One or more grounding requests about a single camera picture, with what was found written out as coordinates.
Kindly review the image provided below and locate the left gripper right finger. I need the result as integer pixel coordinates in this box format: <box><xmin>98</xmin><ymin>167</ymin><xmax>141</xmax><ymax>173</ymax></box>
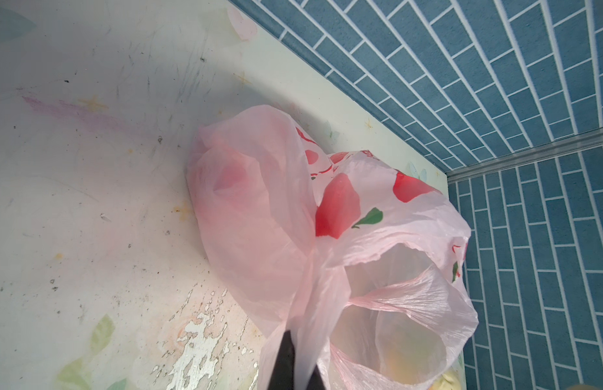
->
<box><xmin>306</xmin><ymin>366</ymin><xmax>326</xmax><ymax>390</ymax></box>

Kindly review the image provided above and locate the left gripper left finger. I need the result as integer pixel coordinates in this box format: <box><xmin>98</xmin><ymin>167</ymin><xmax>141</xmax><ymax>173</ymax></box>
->
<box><xmin>267</xmin><ymin>331</ymin><xmax>295</xmax><ymax>390</ymax></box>

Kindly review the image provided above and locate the pink plastic bag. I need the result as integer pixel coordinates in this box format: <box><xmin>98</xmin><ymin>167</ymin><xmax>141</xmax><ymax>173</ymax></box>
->
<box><xmin>187</xmin><ymin>106</ymin><xmax>479</xmax><ymax>389</ymax></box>

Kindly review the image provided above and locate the red fake fruit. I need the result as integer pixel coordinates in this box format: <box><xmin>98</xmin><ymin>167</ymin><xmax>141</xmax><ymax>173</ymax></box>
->
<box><xmin>213</xmin><ymin>159</ymin><xmax>247</xmax><ymax>194</ymax></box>

